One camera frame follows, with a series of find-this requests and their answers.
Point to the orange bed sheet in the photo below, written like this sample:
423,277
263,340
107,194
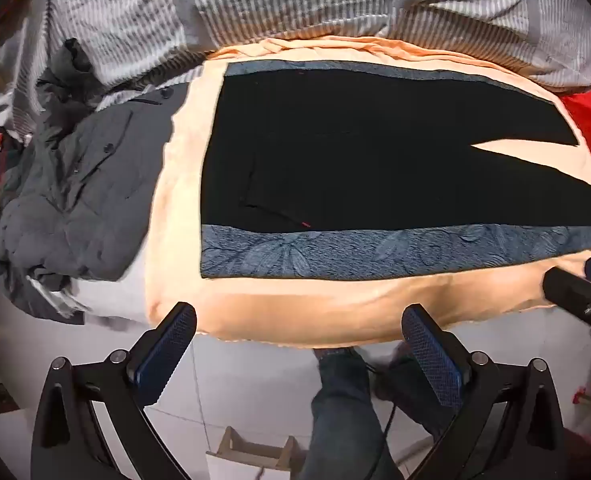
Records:
295,305

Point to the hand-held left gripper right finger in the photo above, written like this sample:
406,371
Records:
433,360

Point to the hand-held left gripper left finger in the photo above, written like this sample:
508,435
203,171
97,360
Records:
168,352

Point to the person's right leg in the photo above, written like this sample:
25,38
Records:
410,390

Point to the grey white striped duvet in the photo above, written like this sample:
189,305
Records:
275,0

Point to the black pants with blue bands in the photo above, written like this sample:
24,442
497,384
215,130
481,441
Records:
375,175

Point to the dark grey jacket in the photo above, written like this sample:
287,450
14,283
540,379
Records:
80,195

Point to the black crumpled cloth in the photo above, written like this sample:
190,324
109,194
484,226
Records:
67,72

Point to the person's legs in jeans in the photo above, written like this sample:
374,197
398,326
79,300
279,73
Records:
343,410

